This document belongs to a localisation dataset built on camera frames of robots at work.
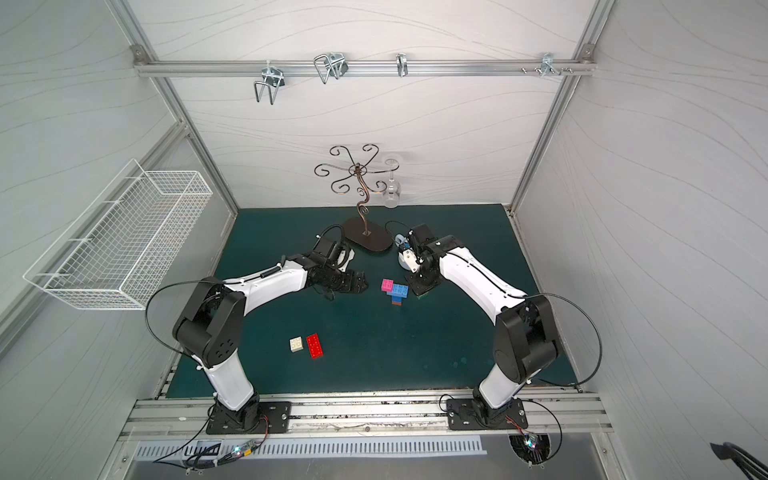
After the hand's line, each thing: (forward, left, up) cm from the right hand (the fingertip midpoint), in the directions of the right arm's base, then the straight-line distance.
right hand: (420, 283), depth 86 cm
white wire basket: (-8, +71, +22) cm, 75 cm away
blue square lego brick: (-2, +7, -8) cm, 10 cm away
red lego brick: (-17, +30, -9) cm, 35 cm away
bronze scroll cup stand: (+26, +20, -9) cm, 34 cm away
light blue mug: (+1, +6, +18) cm, 19 cm away
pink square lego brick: (0, +10, -2) cm, 10 cm away
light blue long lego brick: (-1, +6, -3) cm, 7 cm away
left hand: (+1, +19, -5) cm, 19 cm away
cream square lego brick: (-16, +35, -8) cm, 40 cm away
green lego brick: (-5, -1, +1) cm, 5 cm away
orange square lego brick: (-1, +7, -10) cm, 13 cm away
